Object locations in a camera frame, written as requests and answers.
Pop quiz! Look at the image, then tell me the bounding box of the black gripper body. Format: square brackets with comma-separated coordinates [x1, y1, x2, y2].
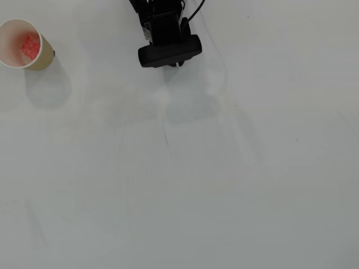
[141, 11, 192, 46]

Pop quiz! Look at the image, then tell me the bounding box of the red foam cube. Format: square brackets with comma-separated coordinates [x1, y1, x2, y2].
[20, 34, 41, 60]

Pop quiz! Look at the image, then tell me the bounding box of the beige paper cup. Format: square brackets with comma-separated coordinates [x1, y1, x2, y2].
[0, 18, 56, 71]

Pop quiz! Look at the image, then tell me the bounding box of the black wrist webcam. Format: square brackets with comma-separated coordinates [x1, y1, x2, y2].
[137, 34, 203, 68]

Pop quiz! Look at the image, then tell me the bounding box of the black camera cable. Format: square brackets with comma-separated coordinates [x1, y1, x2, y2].
[181, 0, 207, 31]

